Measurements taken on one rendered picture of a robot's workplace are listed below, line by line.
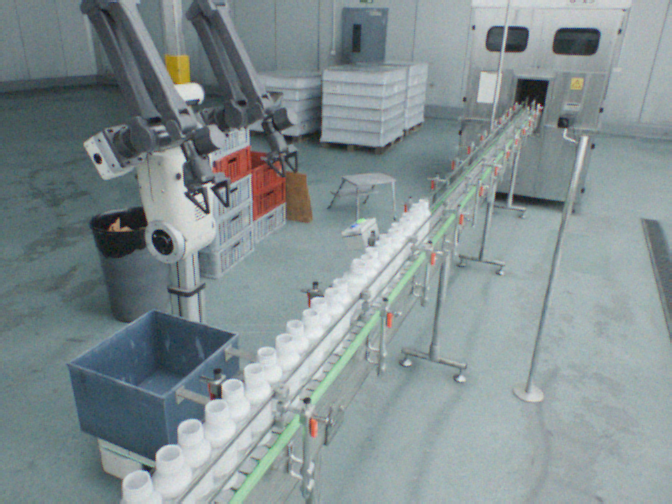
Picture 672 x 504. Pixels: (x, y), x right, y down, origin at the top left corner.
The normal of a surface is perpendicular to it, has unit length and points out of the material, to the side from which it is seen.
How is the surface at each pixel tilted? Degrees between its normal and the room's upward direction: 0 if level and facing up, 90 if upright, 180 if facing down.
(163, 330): 90
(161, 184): 90
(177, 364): 90
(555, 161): 90
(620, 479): 0
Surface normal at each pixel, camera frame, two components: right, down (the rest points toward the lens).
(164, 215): -0.40, 0.51
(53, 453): 0.03, -0.92
